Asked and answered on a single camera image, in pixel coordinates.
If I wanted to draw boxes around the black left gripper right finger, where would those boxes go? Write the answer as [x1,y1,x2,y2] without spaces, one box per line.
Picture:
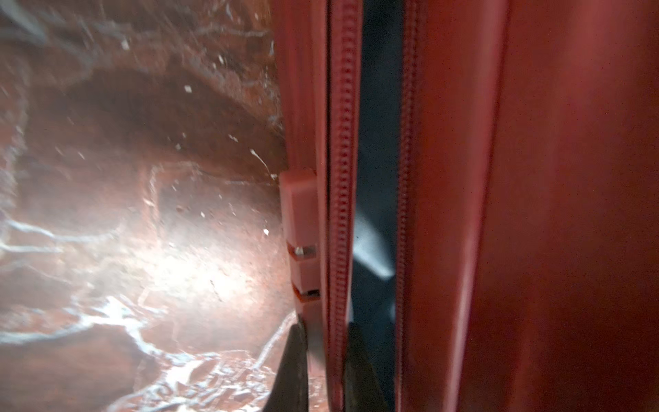
[343,323,389,412]

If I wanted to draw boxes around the red hard-shell suitcase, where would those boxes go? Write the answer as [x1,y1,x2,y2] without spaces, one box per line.
[270,1,658,411]

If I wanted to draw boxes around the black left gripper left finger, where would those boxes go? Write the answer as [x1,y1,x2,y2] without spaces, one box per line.
[262,323,309,412]

